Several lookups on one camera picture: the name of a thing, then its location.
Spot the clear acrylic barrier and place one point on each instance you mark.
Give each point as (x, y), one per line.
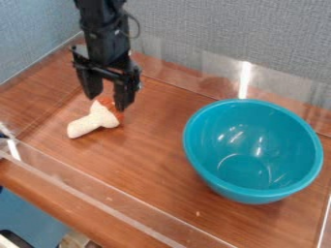
(70, 191)
(220, 78)

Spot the clear acrylic back barrier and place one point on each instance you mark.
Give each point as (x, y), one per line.
(220, 78)

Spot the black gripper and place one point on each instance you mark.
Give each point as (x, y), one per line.
(102, 58)

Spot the blue plastic bowl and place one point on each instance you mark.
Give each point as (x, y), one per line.
(253, 150)

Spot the clear acrylic front barrier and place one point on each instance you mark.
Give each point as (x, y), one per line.
(70, 191)

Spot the white mushroom with red cap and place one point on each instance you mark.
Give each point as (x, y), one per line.
(102, 116)

